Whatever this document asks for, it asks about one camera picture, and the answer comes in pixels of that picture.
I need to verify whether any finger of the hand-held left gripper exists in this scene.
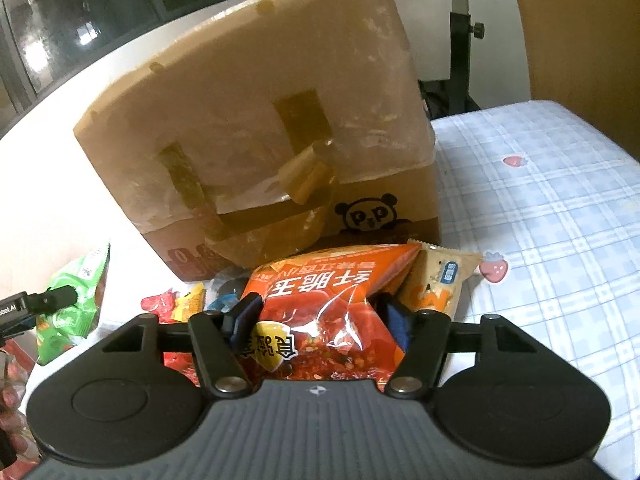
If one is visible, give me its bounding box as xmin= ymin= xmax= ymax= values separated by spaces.
xmin=27 ymin=285 xmax=78 ymax=312

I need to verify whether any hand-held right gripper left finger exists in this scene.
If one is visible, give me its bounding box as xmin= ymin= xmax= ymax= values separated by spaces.
xmin=100 ymin=294 xmax=264 ymax=397

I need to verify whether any dark window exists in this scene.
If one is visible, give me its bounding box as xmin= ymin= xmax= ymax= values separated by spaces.
xmin=0 ymin=0 xmax=396 ymax=128

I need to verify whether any wooden panel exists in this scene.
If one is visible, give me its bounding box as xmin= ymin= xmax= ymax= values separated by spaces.
xmin=505 ymin=0 xmax=640 ymax=161

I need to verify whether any small yellow snack packet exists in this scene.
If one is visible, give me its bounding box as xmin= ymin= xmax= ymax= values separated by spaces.
xmin=171 ymin=282 xmax=207 ymax=324

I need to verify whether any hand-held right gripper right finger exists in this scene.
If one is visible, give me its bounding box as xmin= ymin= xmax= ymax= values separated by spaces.
xmin=375 ymin=294 xmax=541 ymax=397

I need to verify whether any green snack bag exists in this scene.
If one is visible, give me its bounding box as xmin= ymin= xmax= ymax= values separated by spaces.
xmin=36 ymin=242 xmax=112 ymax=366

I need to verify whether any small red snack packet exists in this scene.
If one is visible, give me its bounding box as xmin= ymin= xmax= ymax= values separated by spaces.
xmin=141 ymin=290 xmax=177 ymax=323

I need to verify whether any small blue snack packet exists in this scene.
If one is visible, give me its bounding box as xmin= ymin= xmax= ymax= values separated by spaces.
xmin=206 ymin=292 xmax=242 ymax=312

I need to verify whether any beige snack packet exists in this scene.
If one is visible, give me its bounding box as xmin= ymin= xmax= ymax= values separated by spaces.
xmin=397 ymin=239 xmax=485 ymax=321

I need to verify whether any taped cardboard box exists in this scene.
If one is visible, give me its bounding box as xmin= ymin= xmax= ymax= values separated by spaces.
xmin=73 ymin=0 xmax=442 ymax=283

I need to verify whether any orange red snack bag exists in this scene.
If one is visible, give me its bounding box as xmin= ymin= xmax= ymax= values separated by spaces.
xmin=239 ymin=243 xmax=422 ymax=393

